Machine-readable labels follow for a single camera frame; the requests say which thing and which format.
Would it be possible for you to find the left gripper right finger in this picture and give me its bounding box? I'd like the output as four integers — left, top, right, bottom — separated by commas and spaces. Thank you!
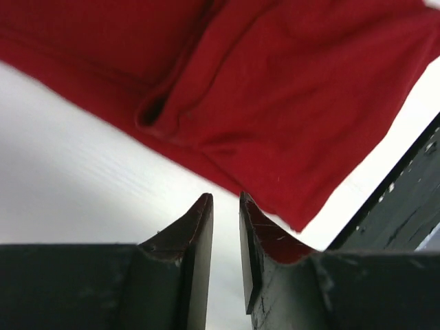
239, 192, 439, 329

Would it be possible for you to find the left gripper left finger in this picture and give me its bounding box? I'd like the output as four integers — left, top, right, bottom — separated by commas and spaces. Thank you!
1, 193, 213, 330

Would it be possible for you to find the dark red t shirt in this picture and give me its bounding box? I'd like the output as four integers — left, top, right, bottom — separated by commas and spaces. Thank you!
1, 1, 439, 232

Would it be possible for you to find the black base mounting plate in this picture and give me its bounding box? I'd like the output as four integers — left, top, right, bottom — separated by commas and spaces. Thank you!
328, 117, 439, 250

